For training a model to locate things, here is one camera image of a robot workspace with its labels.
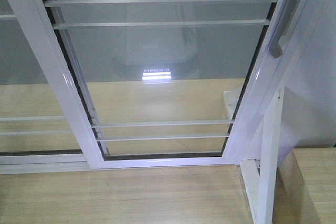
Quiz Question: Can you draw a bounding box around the white sliding glass door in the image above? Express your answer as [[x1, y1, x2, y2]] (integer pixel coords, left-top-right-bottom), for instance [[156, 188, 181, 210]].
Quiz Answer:
[[8, 0, 290, 169]]

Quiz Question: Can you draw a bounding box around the grey metal door handle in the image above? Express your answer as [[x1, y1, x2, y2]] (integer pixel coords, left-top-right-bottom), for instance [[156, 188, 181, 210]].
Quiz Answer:
[[268, 0, 300, 58]]

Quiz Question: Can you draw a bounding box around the plywood floor platform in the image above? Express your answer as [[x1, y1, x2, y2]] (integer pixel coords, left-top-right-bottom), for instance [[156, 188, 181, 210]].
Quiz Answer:
[[1, 78, 253, 223]]

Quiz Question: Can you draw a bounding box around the white rear support brace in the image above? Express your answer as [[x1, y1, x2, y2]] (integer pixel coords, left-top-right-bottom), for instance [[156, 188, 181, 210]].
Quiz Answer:
[[223, 87, 243, 119]]

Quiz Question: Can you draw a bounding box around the white triangular support brace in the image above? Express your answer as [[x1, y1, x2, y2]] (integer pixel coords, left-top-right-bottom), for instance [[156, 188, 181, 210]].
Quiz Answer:
[[240, 88, 284, 223]]

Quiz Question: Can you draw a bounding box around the fixed white glass panel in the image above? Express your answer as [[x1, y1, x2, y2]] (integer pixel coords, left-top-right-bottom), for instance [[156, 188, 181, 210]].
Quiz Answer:
[[1, 0, 95, 172]]

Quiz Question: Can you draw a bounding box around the light wooden box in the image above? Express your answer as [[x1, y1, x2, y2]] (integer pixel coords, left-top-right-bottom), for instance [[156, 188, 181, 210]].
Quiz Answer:
[[272, 147, 335, 223]]

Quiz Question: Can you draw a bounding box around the white door frame post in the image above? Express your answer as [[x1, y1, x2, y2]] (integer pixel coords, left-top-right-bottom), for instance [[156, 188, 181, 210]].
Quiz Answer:
[[225, 0, 335, 164]]

